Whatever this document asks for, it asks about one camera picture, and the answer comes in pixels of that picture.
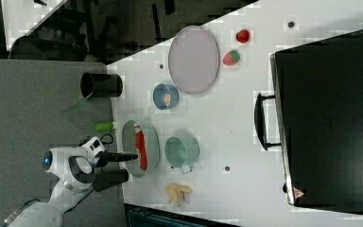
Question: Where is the grey round plate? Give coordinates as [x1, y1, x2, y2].
[168, 26, 219, 95]

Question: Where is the black cylinder cup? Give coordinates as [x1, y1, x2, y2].
[80, 73, 123, 98]

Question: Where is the black toaster oven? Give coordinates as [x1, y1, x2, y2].
[270, 29, 363, 215]

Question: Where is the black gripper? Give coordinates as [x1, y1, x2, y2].
[93, 150, 139, 192]

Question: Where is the orange slice toy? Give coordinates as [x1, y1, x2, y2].
[164, 94, 170, 106]

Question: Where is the red plush ketchup bottle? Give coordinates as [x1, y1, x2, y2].
[134, 124, 147, 170]

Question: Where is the red plush strawberry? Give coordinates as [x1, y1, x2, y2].
[222, 50, 240, 66]

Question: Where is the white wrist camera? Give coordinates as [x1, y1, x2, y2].
[81, 136, 105, 163]

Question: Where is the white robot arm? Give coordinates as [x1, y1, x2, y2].
[2, 147, 138, 227]

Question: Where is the red plush tomato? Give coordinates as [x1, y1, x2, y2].
[235, 29, 251, 44]

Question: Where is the black cable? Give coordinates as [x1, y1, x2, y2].
[99, 133, 115, 146]

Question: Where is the blue bowl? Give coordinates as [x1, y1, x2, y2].
[153, 83, 179, 110]

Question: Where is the green mug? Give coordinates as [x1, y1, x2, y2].
[164, 135, 199, 174]

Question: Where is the green marker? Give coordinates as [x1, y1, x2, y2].
[95, 122, 117, 131]

